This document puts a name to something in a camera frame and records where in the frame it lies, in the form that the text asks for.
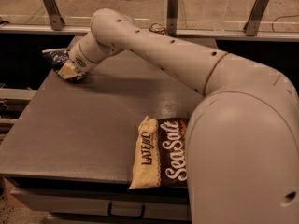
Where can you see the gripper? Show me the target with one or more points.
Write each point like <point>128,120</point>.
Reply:
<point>77,58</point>

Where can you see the blue chip bag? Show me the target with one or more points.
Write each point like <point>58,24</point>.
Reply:
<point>56,58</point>

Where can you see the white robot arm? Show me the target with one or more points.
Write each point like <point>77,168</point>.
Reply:
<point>242,139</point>

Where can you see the red coke can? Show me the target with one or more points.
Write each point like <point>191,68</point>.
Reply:
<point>157,28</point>

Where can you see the brown sea salt chip bag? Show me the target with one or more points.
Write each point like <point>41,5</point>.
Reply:
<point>160,154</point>

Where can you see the left metal railing bracket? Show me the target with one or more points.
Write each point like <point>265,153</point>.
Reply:
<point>56,20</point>

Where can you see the metal railing bracket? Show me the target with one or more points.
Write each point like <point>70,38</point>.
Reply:
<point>252,26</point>
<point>56,20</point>
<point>172,16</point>

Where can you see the middle metal railing bracket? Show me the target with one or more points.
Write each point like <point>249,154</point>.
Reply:
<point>172,16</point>

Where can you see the grey drawer with black handle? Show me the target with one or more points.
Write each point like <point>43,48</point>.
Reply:
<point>92,206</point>

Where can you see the right metal railing bracket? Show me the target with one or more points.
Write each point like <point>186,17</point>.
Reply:
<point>252,26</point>

